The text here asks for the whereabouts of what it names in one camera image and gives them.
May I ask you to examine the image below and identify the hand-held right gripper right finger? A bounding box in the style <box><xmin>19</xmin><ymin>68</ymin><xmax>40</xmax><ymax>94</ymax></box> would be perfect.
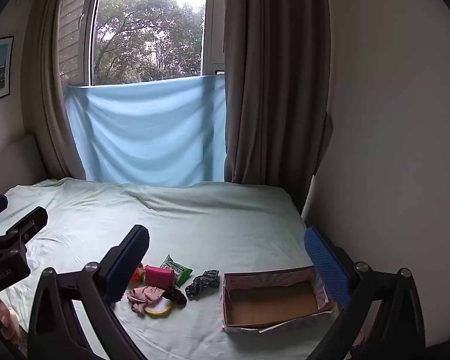
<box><xmin>303</xmin><ymin>226</ymin><xmax>426</xmax><ymax>360</ymax></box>

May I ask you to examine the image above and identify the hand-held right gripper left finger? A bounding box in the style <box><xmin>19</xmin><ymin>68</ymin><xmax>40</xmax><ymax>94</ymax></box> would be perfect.
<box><xmin>26</xmin><ymin>225</ymin><xmax>150</xmax><ymax>360</ymax></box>

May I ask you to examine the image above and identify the magenta zip pouch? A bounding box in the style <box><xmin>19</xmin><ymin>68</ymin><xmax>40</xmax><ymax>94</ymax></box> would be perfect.
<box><xmin>144</xmin><ymin>265</ymin><xmax>176</xmax><ymax>288</ymax></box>

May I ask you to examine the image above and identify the pink scrunchie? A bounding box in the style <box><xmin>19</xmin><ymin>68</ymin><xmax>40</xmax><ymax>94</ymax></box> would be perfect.
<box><xmin>127</xmin><ymin>286</ymin><xmax>165</xmax><ymax>315</ymax></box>

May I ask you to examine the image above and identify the green tissue packet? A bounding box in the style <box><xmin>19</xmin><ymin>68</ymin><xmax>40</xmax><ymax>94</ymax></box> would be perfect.
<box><xmin>160</xmin><ymin>254</ymin><xmax>193</xmax><ymax>289</ymax></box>

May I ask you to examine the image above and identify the patterned cardboard box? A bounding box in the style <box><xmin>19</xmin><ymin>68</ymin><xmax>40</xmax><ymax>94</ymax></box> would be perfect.
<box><xmin>220</xmin><ymin>265</ymin><xmax>337</xmax><ymax>334</ymax></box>

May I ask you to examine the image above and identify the person's left hand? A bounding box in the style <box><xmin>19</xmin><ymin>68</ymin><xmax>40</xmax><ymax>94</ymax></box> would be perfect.
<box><xmin>0</xmin><ymin>294</ymin><xmax>23</xmax><ymax>347</ymax></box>

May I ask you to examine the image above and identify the white padded headboard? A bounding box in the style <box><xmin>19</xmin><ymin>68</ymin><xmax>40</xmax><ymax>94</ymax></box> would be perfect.
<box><xmin>0</xmin><ymin>133</ymin><xmax>47</xmax><ymax>196</ymax></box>

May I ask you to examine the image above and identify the light blue hanging cloth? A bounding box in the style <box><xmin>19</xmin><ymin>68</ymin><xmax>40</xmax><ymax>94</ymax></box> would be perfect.
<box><xmin>65</xmin><ymin>74</ymin><xmax>227</xmax><ymax>187</ymax></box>

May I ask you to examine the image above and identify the beige curtain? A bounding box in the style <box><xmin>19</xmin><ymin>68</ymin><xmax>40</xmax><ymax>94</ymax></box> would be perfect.
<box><xmin>224</xmin><ymin>0</ymin><xmax>332</xmax><ymax>214</ymax></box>
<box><xmin>20</xmin><ymin>0</ymin><xmax>87</xmax><ymax>179</ymax></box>

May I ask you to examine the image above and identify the slatted window shutter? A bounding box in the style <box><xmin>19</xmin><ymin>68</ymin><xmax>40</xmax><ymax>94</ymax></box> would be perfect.
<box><xmin>59</xmin><ymin>0</ymin><xmax>91</xmax><ymax>83</ymax></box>

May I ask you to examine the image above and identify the window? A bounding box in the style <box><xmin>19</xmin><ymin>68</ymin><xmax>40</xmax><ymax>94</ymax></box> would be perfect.
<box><xmin>58</xmin><ymin>0</ymin><xmax>229</xmax><ymax>87</ymax></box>

